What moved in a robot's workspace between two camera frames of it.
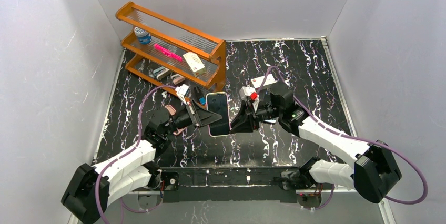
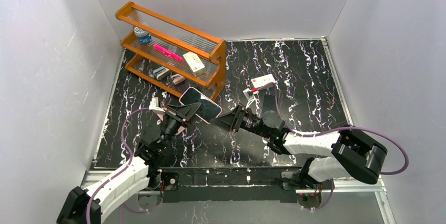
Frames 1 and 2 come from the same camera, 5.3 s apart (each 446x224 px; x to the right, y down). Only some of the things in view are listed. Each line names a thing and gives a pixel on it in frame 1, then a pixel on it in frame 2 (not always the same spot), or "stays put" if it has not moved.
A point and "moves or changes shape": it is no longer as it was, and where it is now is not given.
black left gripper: x=192 y=115 → x=176 y=115
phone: x=218 y=103 moves or changes shape
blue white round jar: x=143 y=36 stays put
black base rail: x=237 y=184 stays put
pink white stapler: x=177 y=79 stays put
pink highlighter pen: x=168 y=52 stays put
